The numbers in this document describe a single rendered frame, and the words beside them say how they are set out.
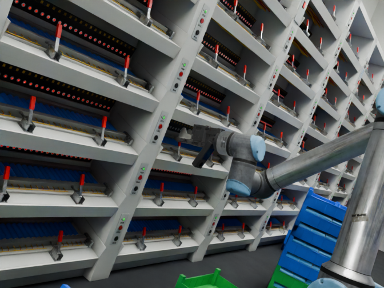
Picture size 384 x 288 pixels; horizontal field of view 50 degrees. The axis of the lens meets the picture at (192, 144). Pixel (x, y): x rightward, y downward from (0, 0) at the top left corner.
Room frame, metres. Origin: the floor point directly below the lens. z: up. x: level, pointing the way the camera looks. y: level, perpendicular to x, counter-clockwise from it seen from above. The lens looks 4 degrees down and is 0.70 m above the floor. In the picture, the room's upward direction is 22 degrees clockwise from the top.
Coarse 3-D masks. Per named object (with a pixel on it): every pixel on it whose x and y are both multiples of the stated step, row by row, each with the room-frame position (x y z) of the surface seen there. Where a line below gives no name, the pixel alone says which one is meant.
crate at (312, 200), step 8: (312, 192) 1.98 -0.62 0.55; (304, 200) 2.15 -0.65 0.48; (312, 200) 1.98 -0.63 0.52; (320, 200) 1.97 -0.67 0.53; (328, 200) 2.14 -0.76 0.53; (320, 208) 1.96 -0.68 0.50; (328, 208) 1.96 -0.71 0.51; (336, 208) 1.95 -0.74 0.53; (344, 208) 2.12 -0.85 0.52; (336, 216) 1.94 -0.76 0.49; (344, 216) 1.93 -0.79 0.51
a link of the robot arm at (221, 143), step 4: (224, 132) 1.54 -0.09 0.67; (228, 132) 1.54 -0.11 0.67; (232, 132) 1.54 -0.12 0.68; (220, 136) 1.53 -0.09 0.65; (224, 136) 1.52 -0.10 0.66; (228, 136) 1.52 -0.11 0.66; (220, 140) 1.52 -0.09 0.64; (224, 140) 1.52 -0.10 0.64; (220, 144) 1.52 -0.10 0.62; (224, 144) 1.51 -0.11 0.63; (220, 148) 1.52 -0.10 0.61; (224, 148) 1.51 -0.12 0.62; (220, 152) 1.54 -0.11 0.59; (224, 152) 1.52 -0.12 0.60
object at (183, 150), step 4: (164, 144) 1.64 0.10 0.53; (168, 144) 1.68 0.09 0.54; (164, 148) 1.65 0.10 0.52; (168, 148) 1.67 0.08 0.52; (176, 148) 1.71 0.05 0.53; (180, 148) 1.74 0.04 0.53; (184, 148) 1.78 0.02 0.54; (180, 152) 1.74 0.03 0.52; (184, 152) 1.77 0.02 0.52; (188, 152) 1.80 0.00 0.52; (192, 152) 1.82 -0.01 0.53; (196, 152) 1.85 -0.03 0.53; (196, 156) 1.86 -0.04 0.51; (212, 156) 1.97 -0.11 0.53; (216, 156) 2.02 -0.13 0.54; (212, 160) 1.99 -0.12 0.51; (216, 160) 2.02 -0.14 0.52
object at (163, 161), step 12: (168, 132) 1.82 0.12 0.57; (156, 156) 1.51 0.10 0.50; (168, 156) 1.63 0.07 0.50; (192, 156) 1.85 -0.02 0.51; (156, 168) 1.55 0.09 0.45; (168, 168) 1.61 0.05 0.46; (180, 168) 1.67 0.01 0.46; (192, 168) 1.74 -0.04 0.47; (204, 168) 1.82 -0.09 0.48; (216, 168) 1.93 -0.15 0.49; (228, 168) 2.03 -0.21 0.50
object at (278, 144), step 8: (264, 120) 2.54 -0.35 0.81; (272, 120) 2.61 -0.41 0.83; (264, 128) 2.25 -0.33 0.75; (264, 136) 2.25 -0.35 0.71; (272, 136) 2.49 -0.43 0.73; (280, 136) 2.67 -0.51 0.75; (272, 144) 2.37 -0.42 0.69; (280, 144) 2.46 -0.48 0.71; (288, 144) 2.63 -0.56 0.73; (272, 152) 2.39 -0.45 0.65; (280, 152) 2.48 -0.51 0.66; (288, 152) 2.57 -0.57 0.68
